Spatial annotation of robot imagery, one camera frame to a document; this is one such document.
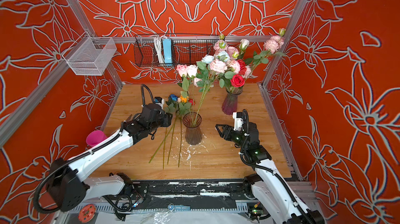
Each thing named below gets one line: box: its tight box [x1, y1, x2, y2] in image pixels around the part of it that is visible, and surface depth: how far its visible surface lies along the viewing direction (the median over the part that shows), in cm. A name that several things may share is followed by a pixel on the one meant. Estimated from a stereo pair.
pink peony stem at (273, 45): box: [251, 28, 287, 72], surface depth 76 cm
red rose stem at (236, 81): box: [219, 73, 246, 94], surface depth 65 cm
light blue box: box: [162, 38, 173, 67], surface depth 92 cm
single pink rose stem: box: [176, 64, 192, 125], surface depth 74 cm
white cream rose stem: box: [186, 64, 199, 125], surface depth 69 cm
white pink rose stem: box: [239, 38, 253, 79], surface depth 83 cm
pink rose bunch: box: [193, 54, 229, 127], surface depth 71 cm
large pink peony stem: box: [228, 59, 241, 75], surface depth 70 cm
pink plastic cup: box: [85, 130, 108, 146], surface depth 77 cm
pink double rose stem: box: [213, 33, 240, 60], surface depth 80 cm
